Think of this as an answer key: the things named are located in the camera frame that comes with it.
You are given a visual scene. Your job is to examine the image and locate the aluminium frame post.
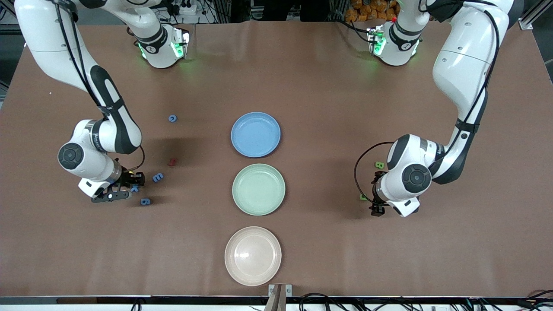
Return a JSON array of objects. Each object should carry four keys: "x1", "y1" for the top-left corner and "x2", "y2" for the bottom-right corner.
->
[{"x1": 518, "y1": 0, "x2": 553, "y2": 31}]

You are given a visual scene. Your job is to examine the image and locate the blue plate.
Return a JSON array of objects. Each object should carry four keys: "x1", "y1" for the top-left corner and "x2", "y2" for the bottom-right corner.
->
[{"x1": 230, "y1": 112, "x2": 282, "y2": 158}]

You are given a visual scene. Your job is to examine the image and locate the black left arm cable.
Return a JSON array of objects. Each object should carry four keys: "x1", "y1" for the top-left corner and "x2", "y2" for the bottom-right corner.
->
[{"x1": 354, "y1": 9, "x2": 502, "y2": 207}]

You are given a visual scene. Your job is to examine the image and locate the green plate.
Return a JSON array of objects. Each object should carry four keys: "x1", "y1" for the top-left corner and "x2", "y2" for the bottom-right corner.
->
[{"x1": 232, "y1": 163, "x2": 286, "y2": 216}]

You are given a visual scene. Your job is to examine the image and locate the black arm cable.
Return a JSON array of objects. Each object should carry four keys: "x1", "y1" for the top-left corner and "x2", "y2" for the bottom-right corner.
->
[
  {"x1": 354, "y1": 9, "x2": 502, "y2": 207},
  {"x1": 54, "y1": 0, "x2": 146, "y2": 173}
]

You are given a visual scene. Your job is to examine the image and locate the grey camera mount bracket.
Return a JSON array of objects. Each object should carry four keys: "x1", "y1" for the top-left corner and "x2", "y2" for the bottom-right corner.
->
[{"x1": 264, "y1": 283, "x2": 293, "y2": 311}]

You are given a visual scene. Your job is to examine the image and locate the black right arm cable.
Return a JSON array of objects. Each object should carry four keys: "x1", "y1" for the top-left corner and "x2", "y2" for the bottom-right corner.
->
[{"x1": 54, "y1": 0, "x2": 146, "y2": 173}]

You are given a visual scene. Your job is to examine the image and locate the white table edge rail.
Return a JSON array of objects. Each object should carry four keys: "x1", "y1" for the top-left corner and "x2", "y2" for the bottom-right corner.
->
[{"x1": 0, "y1": 296, "x2": 553, "y2": 311}]

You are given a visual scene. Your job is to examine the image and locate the bag of oranges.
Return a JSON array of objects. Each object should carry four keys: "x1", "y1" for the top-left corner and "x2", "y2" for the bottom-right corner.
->
[{"x1": 344, "y1": 0, "x2": 400, "y2": 23}]

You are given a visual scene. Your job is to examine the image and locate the beige plate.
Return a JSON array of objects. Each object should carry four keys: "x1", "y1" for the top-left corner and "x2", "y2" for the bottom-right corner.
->
[{"x1": 224, "y1": 226, "x2": 282, "y2": 286}]

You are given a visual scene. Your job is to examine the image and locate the black floor cable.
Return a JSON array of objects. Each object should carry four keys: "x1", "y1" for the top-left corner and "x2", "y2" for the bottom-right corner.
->
[{"x1": 298, "y1": 293, "x2": 359, "y2": 311}]

